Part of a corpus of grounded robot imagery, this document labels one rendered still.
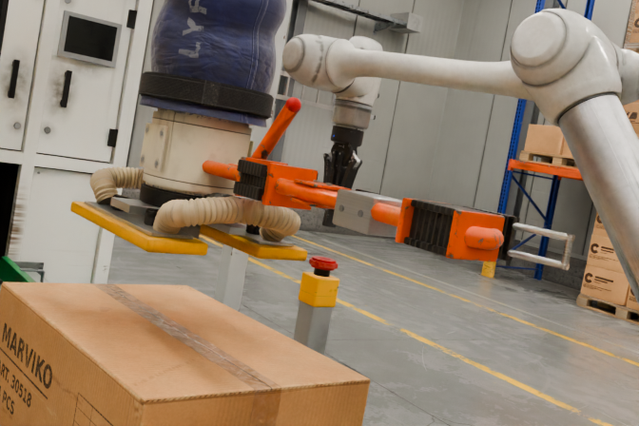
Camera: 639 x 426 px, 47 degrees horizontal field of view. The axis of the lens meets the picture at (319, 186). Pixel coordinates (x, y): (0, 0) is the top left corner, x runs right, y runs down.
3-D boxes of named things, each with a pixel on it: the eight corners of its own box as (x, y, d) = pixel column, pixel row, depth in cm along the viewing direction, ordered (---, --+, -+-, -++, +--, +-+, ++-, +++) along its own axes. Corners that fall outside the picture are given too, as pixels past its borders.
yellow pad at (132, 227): (68, 211, 132) (73, 183, 132) (122, 216, 138) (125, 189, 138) (146, 253, 105) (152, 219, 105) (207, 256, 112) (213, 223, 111)
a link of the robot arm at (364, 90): (349, 106, 181) (315, 94, 171) (362, 43, 180) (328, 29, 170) (384, 109, 174) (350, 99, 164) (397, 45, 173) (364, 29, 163)
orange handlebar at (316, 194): (119, 152, 146) (122, 134, 146) (246, 170, 165) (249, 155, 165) (473, 257, 73) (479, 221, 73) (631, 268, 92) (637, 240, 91)
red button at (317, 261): (300, 271, 177) (303, 254, 176) (324, 272, 181) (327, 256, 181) (318, 278, 171) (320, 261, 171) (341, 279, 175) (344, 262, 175)
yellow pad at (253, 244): (164, 220, 144) (169, 194, 144) (209, 223, 150) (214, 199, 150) (257, 259, 117) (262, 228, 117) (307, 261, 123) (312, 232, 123)
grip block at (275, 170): (228, 195, 108) (236, 155, 107) (283, 201, 114) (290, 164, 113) (259, 204, 101) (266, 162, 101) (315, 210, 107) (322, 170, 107)
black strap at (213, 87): (118, 92, 129) (122, 69, 128) (231, 114, 143) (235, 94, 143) (175, 99, 111) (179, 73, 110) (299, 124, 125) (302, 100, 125)
